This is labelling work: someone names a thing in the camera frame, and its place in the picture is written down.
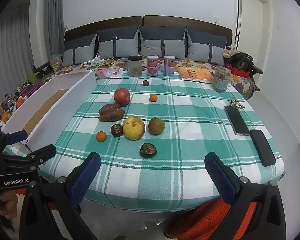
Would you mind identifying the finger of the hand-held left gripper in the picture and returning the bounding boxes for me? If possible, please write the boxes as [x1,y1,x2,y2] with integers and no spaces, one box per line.
[5,144,57,168]
[0,130,28,153]

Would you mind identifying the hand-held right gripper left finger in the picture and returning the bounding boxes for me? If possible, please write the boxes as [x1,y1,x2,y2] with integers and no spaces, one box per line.
[19,152,102,240]

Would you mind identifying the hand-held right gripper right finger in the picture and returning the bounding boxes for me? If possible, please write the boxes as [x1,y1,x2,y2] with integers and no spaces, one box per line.
[204,152,287,240]

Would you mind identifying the white cardboard box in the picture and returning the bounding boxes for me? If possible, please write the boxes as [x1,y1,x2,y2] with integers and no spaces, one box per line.
[0,69,98,153]

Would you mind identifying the dark mangosteen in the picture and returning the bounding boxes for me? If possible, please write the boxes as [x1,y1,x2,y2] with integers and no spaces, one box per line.
[111,124,124,138]
[140,143,158,159]

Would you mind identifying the sweet potato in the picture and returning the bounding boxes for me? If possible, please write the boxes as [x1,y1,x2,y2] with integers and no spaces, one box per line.
[98,103,122,115]
[98,108,126,122]

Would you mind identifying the yellow pear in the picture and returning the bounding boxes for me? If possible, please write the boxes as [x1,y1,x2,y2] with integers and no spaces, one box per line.
[123,115,146,140]

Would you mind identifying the green-brown pear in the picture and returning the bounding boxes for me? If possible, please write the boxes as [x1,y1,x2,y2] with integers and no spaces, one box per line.
[148,117,165,136]

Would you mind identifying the red apple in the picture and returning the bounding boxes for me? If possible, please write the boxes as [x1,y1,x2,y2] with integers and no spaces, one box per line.
[113,88,131,107]

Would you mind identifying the person's left hand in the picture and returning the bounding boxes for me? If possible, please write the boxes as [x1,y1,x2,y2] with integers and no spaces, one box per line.
[0,189,19,217]

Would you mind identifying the orange rug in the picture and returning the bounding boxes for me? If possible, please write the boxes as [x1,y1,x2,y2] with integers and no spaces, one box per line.
[14,187,258,240]

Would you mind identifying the purple mat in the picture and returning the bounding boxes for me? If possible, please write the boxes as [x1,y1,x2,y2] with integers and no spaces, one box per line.
[17,84,44,97]

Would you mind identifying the black smartphone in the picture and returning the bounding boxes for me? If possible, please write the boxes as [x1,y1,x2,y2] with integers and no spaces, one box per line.
[250,129,276,167]

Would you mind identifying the silver smartphone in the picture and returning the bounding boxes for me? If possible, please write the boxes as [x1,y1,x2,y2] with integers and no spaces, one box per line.
[224,106,250,136]

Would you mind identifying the green cloth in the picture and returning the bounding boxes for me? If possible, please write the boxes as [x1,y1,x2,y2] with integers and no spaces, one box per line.
[22,71,42,84]

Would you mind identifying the dark wooden chair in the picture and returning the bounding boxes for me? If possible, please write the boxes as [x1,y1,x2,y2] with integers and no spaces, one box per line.
[32,64,53,78]

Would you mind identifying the clear plastic snack bag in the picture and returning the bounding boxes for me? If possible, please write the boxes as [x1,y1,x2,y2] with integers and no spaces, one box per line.
[50,54,63,72]

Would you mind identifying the white pleated curtain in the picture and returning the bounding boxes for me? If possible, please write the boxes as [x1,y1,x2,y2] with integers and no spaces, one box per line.
[0,0,45,85]

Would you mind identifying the floral blanket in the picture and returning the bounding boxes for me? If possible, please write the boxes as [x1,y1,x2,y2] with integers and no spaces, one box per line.
[15,56,256,102]

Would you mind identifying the pink packet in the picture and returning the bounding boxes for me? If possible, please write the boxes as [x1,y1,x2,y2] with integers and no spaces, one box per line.
[95,68,110,79]

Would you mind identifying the grey two-tone pillow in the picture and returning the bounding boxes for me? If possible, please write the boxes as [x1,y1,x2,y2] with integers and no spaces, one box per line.
[186,29,228,65]
[64,33,98,67]
[139,26,187,59]
[97,25,140,59]

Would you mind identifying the white card with red print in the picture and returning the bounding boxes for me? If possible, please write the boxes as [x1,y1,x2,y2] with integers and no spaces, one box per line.
[106,67,122,78]

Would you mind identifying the orange book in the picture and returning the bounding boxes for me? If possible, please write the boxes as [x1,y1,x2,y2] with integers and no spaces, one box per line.
[178,67,214,84]

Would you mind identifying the red cloth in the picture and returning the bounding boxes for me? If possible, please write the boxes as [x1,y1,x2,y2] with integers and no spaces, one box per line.
[226,64,252,78]

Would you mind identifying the dark bag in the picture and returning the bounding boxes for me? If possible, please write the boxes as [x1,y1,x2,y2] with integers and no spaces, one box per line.
[224,49,255,73]

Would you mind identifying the clear jar with black lid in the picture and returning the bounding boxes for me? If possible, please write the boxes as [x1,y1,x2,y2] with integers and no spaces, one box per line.
[128,55,142,77]

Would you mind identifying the pink can right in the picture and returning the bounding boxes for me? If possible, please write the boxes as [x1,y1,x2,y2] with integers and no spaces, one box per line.
[163,55,175,77]

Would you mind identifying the grey curtain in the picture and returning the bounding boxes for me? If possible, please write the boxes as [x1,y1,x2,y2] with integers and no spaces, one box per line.
[44,0,64,63]

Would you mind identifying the can with orange label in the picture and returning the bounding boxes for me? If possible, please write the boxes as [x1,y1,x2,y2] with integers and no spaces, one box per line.
[147,55,159,77]

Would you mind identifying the brown sofa backrest panel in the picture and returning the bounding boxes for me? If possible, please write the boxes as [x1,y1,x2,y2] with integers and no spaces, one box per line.
[143,15,232,48]
[64,16,143,43]

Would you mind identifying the white door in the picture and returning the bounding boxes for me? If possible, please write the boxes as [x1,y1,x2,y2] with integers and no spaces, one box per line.
[236,0,272,67]

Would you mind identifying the white charging cable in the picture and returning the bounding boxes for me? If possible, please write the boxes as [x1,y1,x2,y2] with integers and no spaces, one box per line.
[97,52,120,61]

